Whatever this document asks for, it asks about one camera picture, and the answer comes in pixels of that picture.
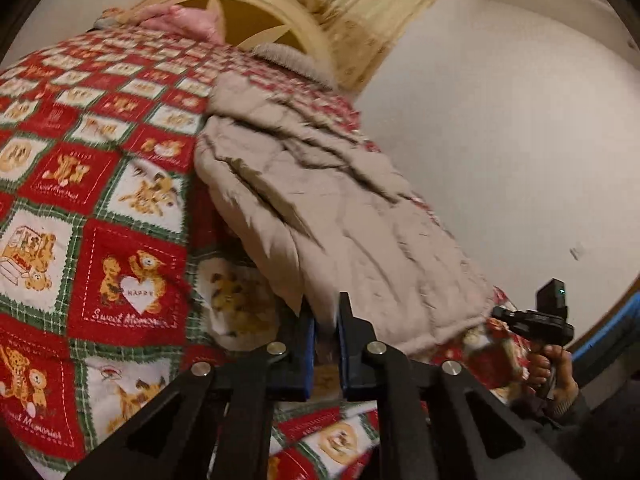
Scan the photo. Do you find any beige puffer down jacket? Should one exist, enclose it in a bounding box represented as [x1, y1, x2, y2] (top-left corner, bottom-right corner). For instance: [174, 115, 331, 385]
[194, 44, 494, 354]

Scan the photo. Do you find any person's right hand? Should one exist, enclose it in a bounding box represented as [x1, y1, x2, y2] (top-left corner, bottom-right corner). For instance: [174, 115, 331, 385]
[523, 342, 579, 418]

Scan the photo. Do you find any black tracker box green light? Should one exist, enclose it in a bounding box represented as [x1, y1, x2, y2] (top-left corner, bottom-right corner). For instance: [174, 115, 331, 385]
[536, 278, 568, 321]

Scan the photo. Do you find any red teddy bear quilt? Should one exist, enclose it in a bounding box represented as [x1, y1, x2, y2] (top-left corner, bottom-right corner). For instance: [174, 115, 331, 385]
[0, 23, 533, 480]

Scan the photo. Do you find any pink folded blanket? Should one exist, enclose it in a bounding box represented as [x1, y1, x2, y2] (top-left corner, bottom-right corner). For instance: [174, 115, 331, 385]
[93, 3, 224, 44]

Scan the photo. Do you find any cream wooden headboard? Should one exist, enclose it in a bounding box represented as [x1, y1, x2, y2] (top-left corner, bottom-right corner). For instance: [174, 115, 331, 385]
[131, 0, 334, 73]

